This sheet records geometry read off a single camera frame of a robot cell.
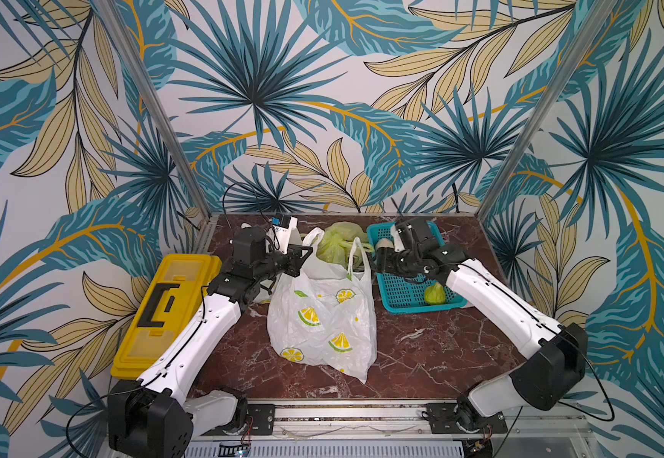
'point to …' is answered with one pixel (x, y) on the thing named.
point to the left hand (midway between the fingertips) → (310, 253)
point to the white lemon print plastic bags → (326, 316)
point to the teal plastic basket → (397, 294)
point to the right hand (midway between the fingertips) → (381, 262)
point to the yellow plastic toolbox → (167, 296)
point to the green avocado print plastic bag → (334, 244)
